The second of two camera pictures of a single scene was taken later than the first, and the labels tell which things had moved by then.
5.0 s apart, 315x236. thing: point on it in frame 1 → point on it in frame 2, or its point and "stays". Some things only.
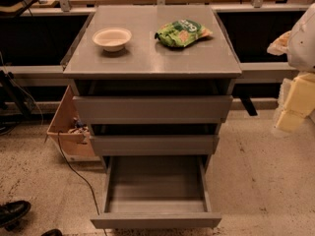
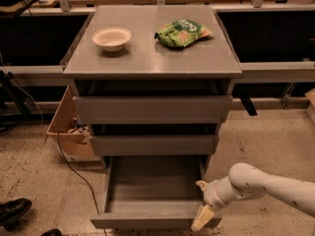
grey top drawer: [118, 110] stays
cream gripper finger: [296, 100] → [217, 194]
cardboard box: [68, 133] stays
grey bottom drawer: [157, 191] stays
